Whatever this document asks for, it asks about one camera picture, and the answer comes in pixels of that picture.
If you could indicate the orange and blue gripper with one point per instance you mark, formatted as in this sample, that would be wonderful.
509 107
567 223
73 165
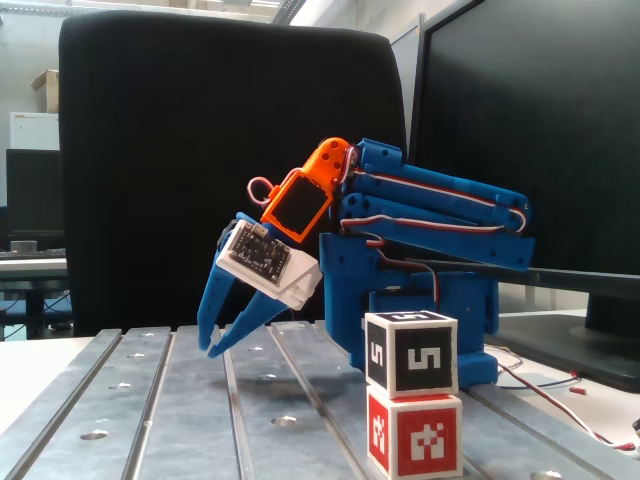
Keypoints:
214 294

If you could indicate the black marker cube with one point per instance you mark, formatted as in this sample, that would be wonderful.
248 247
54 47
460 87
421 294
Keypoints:
425 360

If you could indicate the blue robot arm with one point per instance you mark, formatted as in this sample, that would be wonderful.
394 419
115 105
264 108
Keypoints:
475 310

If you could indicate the red marker cube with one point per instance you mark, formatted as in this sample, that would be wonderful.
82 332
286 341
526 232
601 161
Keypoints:
430 440

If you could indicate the aluminium slotted plate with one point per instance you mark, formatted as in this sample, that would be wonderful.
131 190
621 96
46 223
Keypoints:
200 425

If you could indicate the white background desk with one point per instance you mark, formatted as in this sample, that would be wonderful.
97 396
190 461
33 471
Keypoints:
30 267

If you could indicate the small grey box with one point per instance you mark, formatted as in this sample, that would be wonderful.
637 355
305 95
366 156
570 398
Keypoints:
24 246

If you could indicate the small black background monitor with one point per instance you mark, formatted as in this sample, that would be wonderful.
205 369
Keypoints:
30 190

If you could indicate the white cabinet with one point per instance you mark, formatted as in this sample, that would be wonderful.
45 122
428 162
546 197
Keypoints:
30 130

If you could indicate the cardboard box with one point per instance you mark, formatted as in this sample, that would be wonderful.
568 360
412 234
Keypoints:
46 92

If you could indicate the ceiling light fixture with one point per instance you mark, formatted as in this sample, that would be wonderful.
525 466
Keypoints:
290 10

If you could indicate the black Dell monitor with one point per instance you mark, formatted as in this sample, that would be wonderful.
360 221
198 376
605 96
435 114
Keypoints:
550 125

